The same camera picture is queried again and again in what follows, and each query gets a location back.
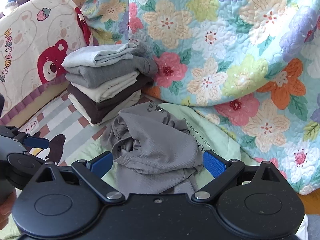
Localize floral quilted blanket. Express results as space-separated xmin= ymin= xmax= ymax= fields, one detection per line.
xmin=69 ymin=0 xmax=320 ymax=195

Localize light grey folded garment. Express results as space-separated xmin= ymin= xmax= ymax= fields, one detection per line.
xmin=62 ymin=43 xmax=138 ymax=68

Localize white quilt with red print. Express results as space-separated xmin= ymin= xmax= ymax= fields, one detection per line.
xmin=0 ymin=0 xmax=92 ymax=125

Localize light green blanket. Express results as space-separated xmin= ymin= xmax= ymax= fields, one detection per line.
xmin=0 ymin=102 xmax=254 ymax=240

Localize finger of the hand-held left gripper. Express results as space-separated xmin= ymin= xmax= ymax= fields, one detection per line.
xmin=12 ymin=127 xmax=50 ymax=150

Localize person's left forearm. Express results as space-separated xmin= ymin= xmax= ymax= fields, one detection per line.
xmin=0 ymin=191 xmax=17 ymax=229

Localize checked bed blanket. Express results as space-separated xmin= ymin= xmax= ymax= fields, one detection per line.
xmin=0 ymin=90 xmax=120 ymax=170

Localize dark brown folded garment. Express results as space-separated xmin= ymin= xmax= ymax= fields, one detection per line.
xmin=67 ymin=75 xmax=154 ymax=125

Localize cream folded garment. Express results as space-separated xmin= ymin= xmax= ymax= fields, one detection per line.
xmin=71 ymin=70 xmax=140 ymax=103

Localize red dotted cloth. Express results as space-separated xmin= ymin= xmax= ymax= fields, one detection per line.
xmin=75 ymin=7 xmax=92 ymax=47

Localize person's grey clothing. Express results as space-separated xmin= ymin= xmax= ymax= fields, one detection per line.
xmin=297 ymin=212 xmax=320 ymax=240

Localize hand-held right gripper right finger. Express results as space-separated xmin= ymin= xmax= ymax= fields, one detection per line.
xmin=191 ymin=152 xmax=282 ymax=202

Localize beige headboard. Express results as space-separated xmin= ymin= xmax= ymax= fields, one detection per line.
xmin=0 ymin=79 xmax=72 ymax=128

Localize grey folded sweater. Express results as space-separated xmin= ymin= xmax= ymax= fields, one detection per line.
xmin=65 ymin=56 xmax=158 ymax=89

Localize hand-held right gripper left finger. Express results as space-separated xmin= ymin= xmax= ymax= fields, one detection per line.
xmin=35 ymin=151 xmax=125 ymax=202

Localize grey waffle knit shirt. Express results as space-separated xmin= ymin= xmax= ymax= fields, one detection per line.
xmin=100 ymin=102 xmax=204 ymax=195

